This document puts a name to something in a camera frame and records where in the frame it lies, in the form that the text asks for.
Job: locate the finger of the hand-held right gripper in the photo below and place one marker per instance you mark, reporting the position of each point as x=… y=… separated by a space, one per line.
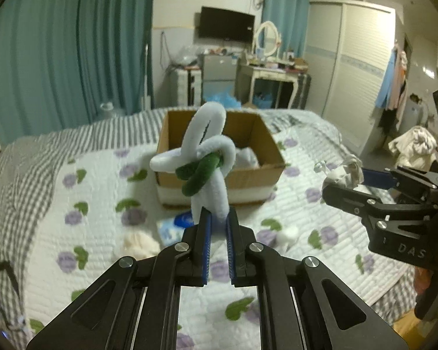
x=376 y=178
x=350 y=200

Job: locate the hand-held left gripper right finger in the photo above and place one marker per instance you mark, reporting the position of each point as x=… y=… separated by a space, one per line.
x=231 y=240

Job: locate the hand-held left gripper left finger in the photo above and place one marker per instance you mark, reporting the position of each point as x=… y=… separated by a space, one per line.
x=206 y=233

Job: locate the white cloth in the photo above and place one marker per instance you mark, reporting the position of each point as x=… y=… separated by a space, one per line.
x=345 y=175

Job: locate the cardboard box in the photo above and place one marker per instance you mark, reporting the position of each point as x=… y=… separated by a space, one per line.
x=255 y=182

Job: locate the white and green plush flower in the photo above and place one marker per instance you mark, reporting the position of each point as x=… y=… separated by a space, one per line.
x=208 y=142

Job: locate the blue tissue packet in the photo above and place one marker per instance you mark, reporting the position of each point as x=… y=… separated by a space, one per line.
x=171 y=228

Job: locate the pile of white clothes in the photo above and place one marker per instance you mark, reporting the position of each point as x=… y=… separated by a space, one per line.
x=416 y=146

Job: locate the white fluffy ball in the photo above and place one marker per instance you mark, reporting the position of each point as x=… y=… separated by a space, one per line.
x=289 y=236

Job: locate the cream fluffy ball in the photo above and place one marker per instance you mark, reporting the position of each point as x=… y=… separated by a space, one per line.
x=140 y=244

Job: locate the white plush item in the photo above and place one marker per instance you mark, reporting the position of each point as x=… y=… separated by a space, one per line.
x=246 y=158

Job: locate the hanging blue garment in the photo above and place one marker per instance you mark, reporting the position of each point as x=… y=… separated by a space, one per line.
x=385 y=80

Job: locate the hanging pink garment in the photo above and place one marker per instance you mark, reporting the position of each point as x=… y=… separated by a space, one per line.
x=400 y=76

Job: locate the white sliding wardrobe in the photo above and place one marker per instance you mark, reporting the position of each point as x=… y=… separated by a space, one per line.
x=350 y=73

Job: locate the blue plastic bag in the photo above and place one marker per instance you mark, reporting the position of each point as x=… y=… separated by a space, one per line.
x=224 y=99

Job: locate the white patterned cabinet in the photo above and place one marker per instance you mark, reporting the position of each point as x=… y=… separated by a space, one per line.
x=184 y=87

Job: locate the white dressing table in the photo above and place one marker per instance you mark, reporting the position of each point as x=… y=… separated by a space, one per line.
x=270 y=74

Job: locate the clear water jug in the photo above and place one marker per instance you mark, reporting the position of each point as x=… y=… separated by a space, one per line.
x=111 y=111

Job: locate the grey mini fridge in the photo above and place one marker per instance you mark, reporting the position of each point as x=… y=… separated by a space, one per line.
x=219 y=73

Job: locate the oval vanity mirror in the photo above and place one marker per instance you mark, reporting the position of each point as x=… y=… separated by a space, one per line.
x=267 y=38

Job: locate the clear plastic bag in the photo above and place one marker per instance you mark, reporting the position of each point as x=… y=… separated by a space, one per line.
x=186 y=56

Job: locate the narrow teal curtain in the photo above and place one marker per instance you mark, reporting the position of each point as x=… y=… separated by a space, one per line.
x=286 y=11

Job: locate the wide teal curtain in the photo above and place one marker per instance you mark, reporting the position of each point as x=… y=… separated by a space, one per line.
x=58 y=51

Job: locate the black wall television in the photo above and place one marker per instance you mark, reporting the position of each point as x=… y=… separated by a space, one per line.
x=226 y=24

